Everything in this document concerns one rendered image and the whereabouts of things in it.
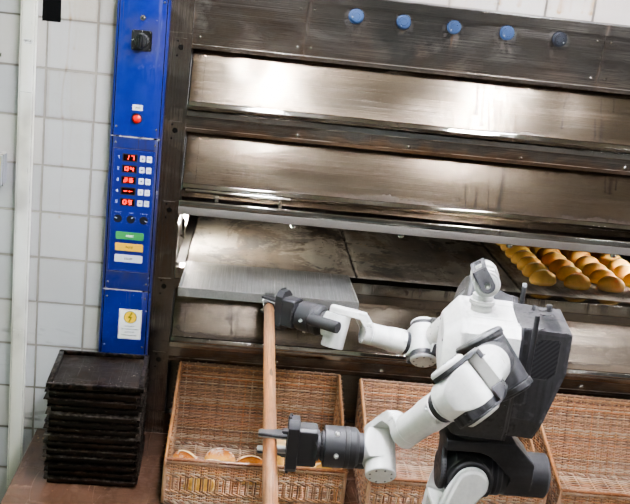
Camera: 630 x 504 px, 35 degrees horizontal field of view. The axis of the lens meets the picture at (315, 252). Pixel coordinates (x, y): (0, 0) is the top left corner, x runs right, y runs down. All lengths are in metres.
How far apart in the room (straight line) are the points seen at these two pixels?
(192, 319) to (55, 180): 0.64
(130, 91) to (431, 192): 1.01
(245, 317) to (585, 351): 1.18
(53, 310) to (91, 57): 0.84
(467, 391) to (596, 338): 1.64
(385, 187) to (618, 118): 0.79
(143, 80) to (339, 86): 0.61
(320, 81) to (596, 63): 0.89
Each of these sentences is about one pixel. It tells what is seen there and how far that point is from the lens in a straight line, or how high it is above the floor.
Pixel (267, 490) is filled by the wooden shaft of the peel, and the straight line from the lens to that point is 1.91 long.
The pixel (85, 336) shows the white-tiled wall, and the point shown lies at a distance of 3.39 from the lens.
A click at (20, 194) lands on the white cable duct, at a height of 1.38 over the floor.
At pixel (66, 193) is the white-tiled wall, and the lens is 3.26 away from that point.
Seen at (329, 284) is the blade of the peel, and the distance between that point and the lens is 3.23.
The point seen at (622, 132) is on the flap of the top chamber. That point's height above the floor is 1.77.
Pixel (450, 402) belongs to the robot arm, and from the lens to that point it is 1.95.
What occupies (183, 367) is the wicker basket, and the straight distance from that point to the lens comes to 3.36.
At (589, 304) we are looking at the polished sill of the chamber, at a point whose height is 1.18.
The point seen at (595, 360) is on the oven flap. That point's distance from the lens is 3.55.
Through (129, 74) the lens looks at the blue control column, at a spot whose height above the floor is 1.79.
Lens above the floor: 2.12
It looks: 15 degrees down
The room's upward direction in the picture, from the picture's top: 6 degrees clockwise
